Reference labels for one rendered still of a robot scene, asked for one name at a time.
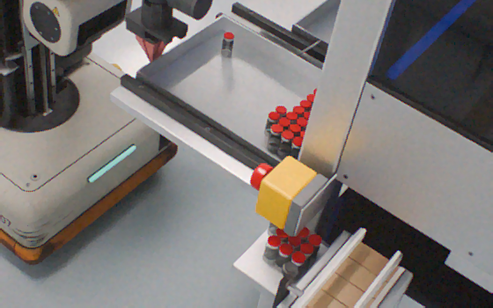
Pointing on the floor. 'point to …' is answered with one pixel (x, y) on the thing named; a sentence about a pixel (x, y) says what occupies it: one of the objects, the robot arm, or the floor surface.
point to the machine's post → (344, 82)
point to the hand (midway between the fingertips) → (154, 60)
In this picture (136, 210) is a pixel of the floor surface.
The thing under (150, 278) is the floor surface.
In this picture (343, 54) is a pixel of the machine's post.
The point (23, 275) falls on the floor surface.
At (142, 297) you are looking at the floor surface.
